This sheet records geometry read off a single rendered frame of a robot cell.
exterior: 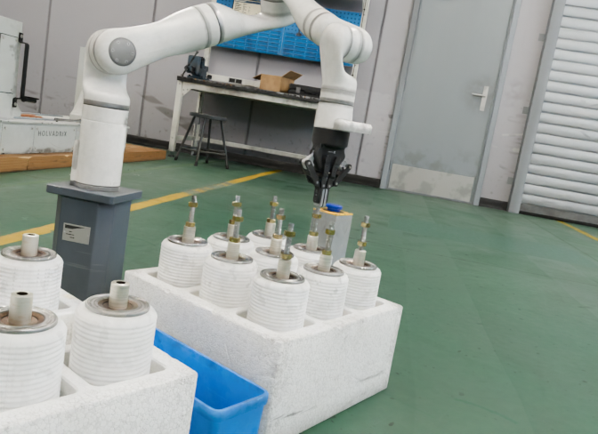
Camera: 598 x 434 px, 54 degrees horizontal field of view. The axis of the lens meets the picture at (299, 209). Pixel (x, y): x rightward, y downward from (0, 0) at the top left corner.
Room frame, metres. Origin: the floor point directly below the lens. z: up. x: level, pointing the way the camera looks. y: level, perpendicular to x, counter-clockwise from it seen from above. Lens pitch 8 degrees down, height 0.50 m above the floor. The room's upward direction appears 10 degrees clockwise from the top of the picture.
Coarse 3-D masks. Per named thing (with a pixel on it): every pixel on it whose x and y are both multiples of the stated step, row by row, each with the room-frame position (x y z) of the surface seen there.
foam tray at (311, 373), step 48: (144, 288) 1.03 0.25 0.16; (192, 288) 1.03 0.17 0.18; (192, 336) 0.95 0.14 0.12; (240, 336) 0.88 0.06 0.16; (288, 336) 0.87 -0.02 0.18; (336, 336) 0.96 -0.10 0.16; (384, 336) 1.10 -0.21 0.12; (288, 384) 0.86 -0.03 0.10; (336, 384) 0.98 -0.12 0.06; (384, 384) 1.14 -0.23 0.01; (288, 432) 0.88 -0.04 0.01
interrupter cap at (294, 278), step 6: (264, 270) 0.95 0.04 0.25; (270, 270) 0.96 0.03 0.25; (276, 270) 0.97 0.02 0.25; (264, 276) 0.92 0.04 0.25; (270, 276) 0.92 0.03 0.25; (294, 276) 0.95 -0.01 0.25; (300, 276) 0.96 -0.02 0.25; (282, 282) 0.90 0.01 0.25; (288, 282) 0.91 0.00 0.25; (294, 282) 0.91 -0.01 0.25; (300, 282) 0.92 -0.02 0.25
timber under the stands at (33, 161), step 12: (0, 156) 3.06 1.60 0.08; (12, 156) 3.15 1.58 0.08; (24, 156) 3.23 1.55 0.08; (36, 156) 3.33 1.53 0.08; (48, 156) 3.42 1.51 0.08; (60, 156) 3.54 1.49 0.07; (72, 156) 3.68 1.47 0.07; (132, 156) 4.53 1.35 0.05; (144, 156) 4.76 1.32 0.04; (156, 156) 5.00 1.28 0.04; (0, 168) 3.01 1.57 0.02; (12, 168) 3.11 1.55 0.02; (24, 168) 3.21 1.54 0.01; (36, 168) 3.32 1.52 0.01; (48, 168) 3.44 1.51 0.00
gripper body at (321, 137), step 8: (320, 128) 1.17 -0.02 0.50; (312, 136) 1.19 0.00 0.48; (320, 136) 1.17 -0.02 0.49; (328, 136) 1.16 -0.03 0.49; (336, 136) 1.17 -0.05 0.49; (344, 136) 1.18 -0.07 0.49; (320, 144) 1.17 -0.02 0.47; (328, 144) 1.17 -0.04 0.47; (336, 144) 1.17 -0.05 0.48; (344, 144) 1.18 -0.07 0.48; (320, 152) 1.18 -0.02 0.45; (328, 152) 1.19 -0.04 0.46; (336, 152) 1.20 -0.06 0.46; (320, 160) 1.18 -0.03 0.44; (320, 168) 1.18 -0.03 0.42
